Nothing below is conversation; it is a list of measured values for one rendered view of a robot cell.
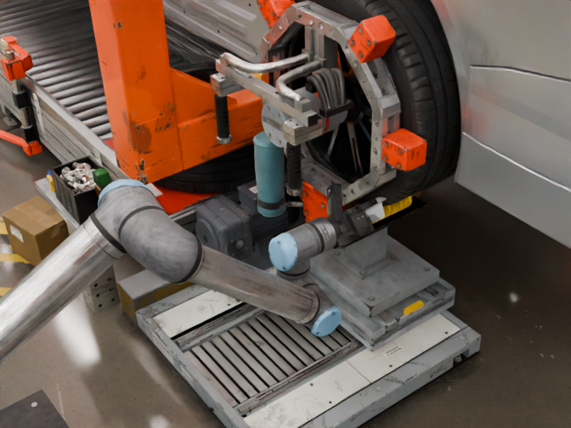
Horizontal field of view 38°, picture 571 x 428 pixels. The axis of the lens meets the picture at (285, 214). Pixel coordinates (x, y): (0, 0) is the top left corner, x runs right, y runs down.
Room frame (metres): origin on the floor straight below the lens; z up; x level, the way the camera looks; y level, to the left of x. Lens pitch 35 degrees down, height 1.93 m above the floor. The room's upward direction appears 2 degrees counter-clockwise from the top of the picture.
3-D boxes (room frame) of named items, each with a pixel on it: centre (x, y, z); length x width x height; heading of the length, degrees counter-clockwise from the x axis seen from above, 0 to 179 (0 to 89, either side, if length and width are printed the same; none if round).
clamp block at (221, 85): (2.07, 0.14, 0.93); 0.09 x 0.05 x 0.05; 125
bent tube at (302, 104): (1.90, -0.08, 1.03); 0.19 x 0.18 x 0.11; 125
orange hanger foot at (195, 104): (2.48, 0.16, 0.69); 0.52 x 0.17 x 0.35; 125
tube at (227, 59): (2.06, 0.04, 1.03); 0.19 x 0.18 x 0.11; 125
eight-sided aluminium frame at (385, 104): (2.05, -0.12, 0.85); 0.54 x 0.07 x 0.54; 35
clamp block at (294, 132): (1.79, -0.05, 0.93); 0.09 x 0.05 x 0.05; 125
